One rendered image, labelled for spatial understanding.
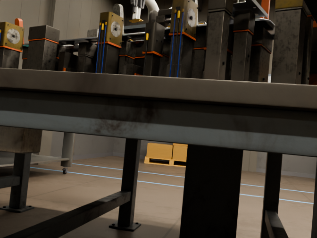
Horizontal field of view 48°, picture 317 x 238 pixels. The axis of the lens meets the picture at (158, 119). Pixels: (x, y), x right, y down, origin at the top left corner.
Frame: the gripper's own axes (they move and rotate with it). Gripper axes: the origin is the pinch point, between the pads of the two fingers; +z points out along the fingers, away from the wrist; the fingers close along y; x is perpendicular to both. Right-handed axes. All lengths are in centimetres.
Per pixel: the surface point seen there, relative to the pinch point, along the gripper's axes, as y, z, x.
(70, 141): -134, 86, -215
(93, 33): 23.3, 17.2, -7.8
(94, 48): 34.0, 29.0, 6.9
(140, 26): 6.6, 10.5, 9.8
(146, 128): 92, 66, 92
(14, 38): 55, 26, -28
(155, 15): 14.3, 9.0, 26.3
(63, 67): 41, 39, -6
